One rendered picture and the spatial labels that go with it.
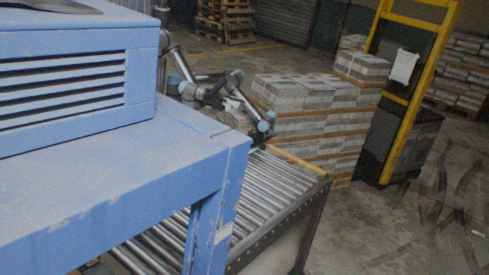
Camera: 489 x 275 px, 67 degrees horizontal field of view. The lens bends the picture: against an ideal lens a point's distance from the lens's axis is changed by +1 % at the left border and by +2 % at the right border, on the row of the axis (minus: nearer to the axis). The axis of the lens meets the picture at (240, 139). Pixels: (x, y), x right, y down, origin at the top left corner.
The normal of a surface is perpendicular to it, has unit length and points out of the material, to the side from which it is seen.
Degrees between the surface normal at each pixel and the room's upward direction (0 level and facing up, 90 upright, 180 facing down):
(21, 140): 90
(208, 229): 90
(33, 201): 0
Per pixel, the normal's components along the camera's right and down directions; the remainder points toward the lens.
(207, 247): -0.61, 0.25
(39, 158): 0.17, -0.88
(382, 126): -0.86, 0.08
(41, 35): 0.78, 0.39
